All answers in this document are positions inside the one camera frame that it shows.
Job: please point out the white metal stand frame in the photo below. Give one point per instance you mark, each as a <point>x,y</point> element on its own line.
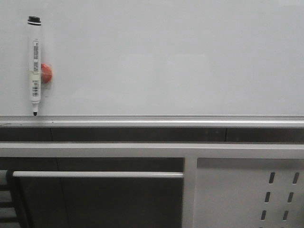
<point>189,151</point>

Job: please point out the white perforated metal panel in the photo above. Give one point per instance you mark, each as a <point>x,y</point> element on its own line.
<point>249,193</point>

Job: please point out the white whiteboard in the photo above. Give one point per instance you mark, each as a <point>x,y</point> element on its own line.
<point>157,57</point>

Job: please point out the red round magnet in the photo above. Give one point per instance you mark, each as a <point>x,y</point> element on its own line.
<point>46,73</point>

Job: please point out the white whiteboard marker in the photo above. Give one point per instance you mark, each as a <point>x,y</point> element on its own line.
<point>34,63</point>

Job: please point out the black slatted rack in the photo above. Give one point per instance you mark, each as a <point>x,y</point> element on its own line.
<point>8,215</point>

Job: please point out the white horizontal round bar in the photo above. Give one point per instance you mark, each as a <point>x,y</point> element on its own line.
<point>97,174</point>

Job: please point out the aluminium whiteboard tray rail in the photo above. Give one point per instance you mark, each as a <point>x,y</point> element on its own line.
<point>188,121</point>

